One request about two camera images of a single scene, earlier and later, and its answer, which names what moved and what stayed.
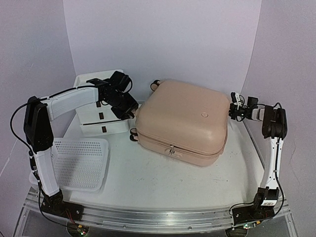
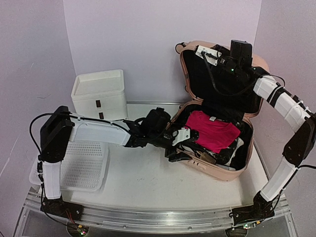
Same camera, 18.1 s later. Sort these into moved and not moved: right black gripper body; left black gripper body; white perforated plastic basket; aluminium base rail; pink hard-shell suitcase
Moved: right black gripper body; pink hard-shell suitcase; left black gripper body
Not moved: white perforated plastic basket; aluminium base rail
